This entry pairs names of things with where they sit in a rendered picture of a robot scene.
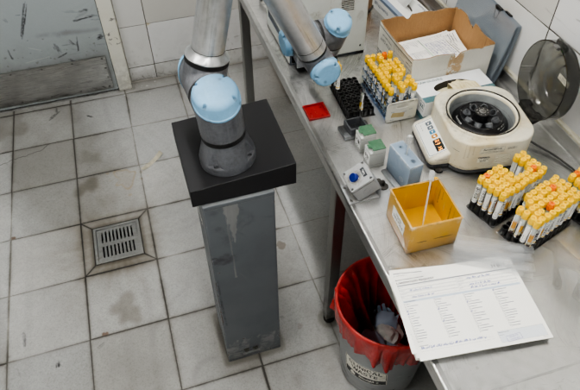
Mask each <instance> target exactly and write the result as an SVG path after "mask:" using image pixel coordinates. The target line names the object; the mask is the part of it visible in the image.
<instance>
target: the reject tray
mask: <svg viewBox="0 0 580 390"><path fill-rule="evenodd" d="M302 108H303V110H304V112H305V113H306V116H307V118H308V120H309V121H314V120H318V119H322V118H327V117H330V116H331V114H330V113H329V111H328V110H327V108H326V107H325V104H324V102H320V103H315V104H308V105H303V106H302Z"/></svg>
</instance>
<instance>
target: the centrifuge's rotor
mask: <svg viewBox="0 0 580 390"><path fill-rule="evenodd" d="M451 118H452V119H453V120H454V121H455V122H456V123H457V124H458V125H460V126H462V127H463V128H465V129H468V130H470V131H473V132H476V133H480V134H486V135H495V134H500V133H504V132H506V131H507V130H508V120H507V118H506V117H505V116H504V115H503V114H502V113H501V111H500V110H499V109H498V108H496V107H495V106H494V105H492V104H488V103H484V102H469V103H467V104H463V105H461V106H459V107H457V108H456V109H455V110H454V111H453V113H452V115H451Z"/></svg>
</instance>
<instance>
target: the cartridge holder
mask: <svg viewBox="0 0 580 390"><path fill-rule="evenodd" d="M363 125H368V123H367V121H366V120H363V118H362V117H361V116H357V117H353V118H350V119H346V120H344V125H342V126H338V127H337V130H338V131H339V133H340V134H341V136H342V137H343V139H344V140H345V141H348V140H351V139H354V138H356V130H357V129H359V127H360V126H363Z"/></svg>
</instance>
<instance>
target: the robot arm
mask: <svg viewBox="0 0 580 390"><path fill-rule="evenodd" d="M262 1H263V2H264V3H265V4H266V6H267V8H268V10H269V11H270V13H271V14H272V16H273V18H274V19H275V20H276V22H277V24H278V25H279V27H280V28H281V31H280V32H279V44H280V48H281V51H282V53H283V54H284V55H285V56H287V57H288V56H294V55H296V56H297V58H298V59H299V61H300V62H301V64H302V65H303V66H304V68H305V69H306V70H307V72H308V73H309V75H310V77H311V79H312V82H313V83H314V81H315V83H316V84H317V85H321V86H327V85H331V84H333V83H334V82H335V81H336V80H337V79H338V78H339V76H340V73H341V67H340V65H339V64H338V60H337V55H338V54H339V52H340V50H341V48H342V46H343V44H344V42H345V40H346V38H347V36H348V35H349V34H350V30H351V26H352V19H351V16H350V14H349V13H348V12H347V11H346V10H344V9H331V10H330V11H329V12H328V13H327V14H326V15H325V18H321V19H318V20H315V21H314V20H313V19H312V17H311V16H310V14H309V12H308V10H307V8H306V6H305V5H304V3H303V1H302V0H262ZM232 3H233V0H197V1H196V8H195V16H194V24H193V32H192V44H191V45H189V46H187V47H186V49H185V52H184V55H182V56H181V58H180V61H179V64H178V76H179V80H180V83H181V85H182V87H183V88H184V90H185V93H186V95H187V98H188V100H189V102H190V105H191V106H192V110H193V112H194V114H195V116H196V119H197V122H198V126H199V133H200V135H201V143H200V148H199V160H200V164H201V166H202V167H203V169H204V170H205V171H206V172H208V173H209V174H211V175H214V176H218V177H231V176H235V175H238V174H240V173H243V172H245V171H246V170H248V169H249V168H250V167H251V166H252V165H253V163H254V161H255V157H256V151H255V144H254V143H253V141H252V140H251V138H250V136H249V134H248V133H247V131H246V129H245V124H244V119H243V109H242V99H241V94H240V91H239V90H238V87H237V85H236V83H235V82H234V81H233V80H232V79H231V78H229V77H227V73H228V68H229V62H230V56H229V54H228V53H227V51H226V50H225V46H226V41H227V35H228V29H229V24H230V13H231V8H232Z"/></svg>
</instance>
